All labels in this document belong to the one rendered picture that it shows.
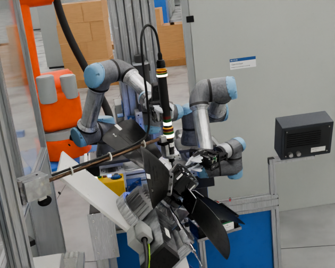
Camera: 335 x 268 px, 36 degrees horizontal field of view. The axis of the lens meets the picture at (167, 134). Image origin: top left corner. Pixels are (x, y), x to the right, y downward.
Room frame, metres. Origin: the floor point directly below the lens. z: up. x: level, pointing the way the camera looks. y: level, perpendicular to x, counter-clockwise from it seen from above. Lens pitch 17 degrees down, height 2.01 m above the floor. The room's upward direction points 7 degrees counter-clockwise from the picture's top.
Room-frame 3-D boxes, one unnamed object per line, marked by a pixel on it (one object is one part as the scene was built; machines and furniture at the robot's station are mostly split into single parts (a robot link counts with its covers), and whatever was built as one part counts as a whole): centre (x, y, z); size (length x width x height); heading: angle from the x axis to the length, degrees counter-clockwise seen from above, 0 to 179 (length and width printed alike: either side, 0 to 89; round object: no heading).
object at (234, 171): (2.33, -0.29, 1.08); 0.11 x 0.08 x 0.11; 92
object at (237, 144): (2.33, -0.30, 1.17); 0.11 x 0.08 x 0.09; 132
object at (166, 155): (2.04, 0.00, 1.32); 0.09 x 0.07 x 0.10; 130
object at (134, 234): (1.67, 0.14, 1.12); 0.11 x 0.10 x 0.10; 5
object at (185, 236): (1.70, -0.03, 1.08); 0.07 x 0.04 x 0.06; 15
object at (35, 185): (1.64, 0.48, 1.36); 0.10 x 0.07 x 0.08; 130
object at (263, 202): (2.41, -0.08, 0.82); 0.90 x 0.04 x 0.08; 95
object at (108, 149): (2.83, 0.34, 1.09); 0.15 x 0.15 x 0.10
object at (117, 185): (2.38, 0.32, 1.02); 0.16 x 0.10 x 0.11; 95
